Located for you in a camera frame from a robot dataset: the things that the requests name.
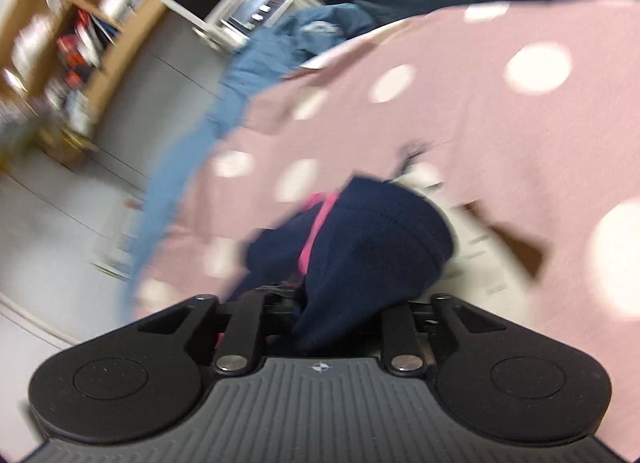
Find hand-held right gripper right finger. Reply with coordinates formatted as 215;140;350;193
380;293;507;377

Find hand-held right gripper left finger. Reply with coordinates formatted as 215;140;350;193
138;288;307;376

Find navy cartoon print pants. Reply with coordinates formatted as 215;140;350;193
220;177;455;358

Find pink dotted bedsheet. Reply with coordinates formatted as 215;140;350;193
120;0;640;444

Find blue crumpled cloth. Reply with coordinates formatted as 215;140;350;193
120;3;373;304

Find white appliance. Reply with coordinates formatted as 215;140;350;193
205;0;323;52

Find wooden shelf unit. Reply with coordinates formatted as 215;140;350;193
0;0;211;171

